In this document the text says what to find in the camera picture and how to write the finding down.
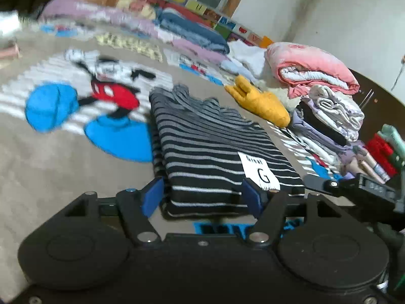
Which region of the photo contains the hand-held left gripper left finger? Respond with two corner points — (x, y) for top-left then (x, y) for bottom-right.
(65, 177), (165, 246)

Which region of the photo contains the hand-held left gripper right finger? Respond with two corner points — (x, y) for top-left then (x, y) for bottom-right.
(242, 179), (336, 246)

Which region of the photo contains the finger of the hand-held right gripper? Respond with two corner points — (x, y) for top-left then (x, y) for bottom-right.
(303, 174), (359, 197)

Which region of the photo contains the black white striped shirt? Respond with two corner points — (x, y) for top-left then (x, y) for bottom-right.
(149, 84), (306, 220)

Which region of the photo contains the pastel printed garment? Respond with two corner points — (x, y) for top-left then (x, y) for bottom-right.
(340, 146), (391, 184)

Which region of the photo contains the red knitted garment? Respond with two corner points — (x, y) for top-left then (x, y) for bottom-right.
(366, 133), (400, 178)

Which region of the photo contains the green folded garment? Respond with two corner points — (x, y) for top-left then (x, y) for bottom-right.
(378, 123), (405, 168)

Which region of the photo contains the black folded garment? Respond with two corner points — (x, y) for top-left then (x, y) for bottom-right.
(299, 98), (349, 146)

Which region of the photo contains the lavender folded garment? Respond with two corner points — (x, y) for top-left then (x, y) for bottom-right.
(289, 109), (349, 165)

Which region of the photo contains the white grey patterned folded cloth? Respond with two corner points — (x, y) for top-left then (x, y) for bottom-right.
(308, 85), (365, 142)

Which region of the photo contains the dark brown wooden furniture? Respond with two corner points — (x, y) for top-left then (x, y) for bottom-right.
(346, 66), (405, 137)

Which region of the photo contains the grey cartoon printed blanket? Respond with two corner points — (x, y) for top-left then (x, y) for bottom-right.
(0, 22), (352, 292)

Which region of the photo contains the pink folded quilt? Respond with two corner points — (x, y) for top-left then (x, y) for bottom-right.
(265, 42), (361, 99)

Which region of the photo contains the yellow patterned cloth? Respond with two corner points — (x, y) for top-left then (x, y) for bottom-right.
(96, 32), (164, 63)

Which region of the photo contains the blue denim garment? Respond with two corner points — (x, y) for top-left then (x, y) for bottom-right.
(157, 8), (230, 55)

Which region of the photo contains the colourful foam mat panel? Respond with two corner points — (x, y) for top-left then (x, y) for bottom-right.
(114, 0), (274, 48)

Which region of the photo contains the purple floral quilt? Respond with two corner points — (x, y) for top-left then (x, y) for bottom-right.
(39, 0), (231, 67)

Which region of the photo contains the peach fleece blanket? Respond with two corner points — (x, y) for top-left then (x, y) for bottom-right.
(80, 0), (157, 20)

